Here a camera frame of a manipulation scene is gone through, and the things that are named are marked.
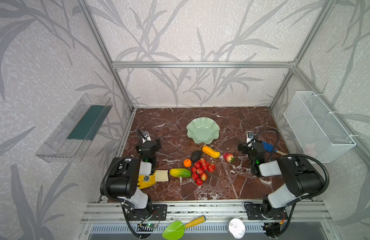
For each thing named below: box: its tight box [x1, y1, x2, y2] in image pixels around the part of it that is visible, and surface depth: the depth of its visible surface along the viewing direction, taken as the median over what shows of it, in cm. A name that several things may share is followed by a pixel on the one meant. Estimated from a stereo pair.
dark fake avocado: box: [191, 150, 203, 162], surface depth 93 cm
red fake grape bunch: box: [191, 158, 216, 186], surface depth 84 cm
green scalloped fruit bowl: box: [186, 116, 220, 145], surface depth 107 cm
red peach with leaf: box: [223, 152, 236, 163], surface depth 92 cm
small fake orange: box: [183, 158, 192, 168], surface depth 90 cm
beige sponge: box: [155, 169, 169, 182], surface depth 86 cm
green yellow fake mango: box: [169, 168, 192, 178], surface depth 86 cm
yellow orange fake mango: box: [202, 145, 221, 159], surface depth 95 cm
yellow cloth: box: [137, 170, 157, 190], surface depth 84 cm
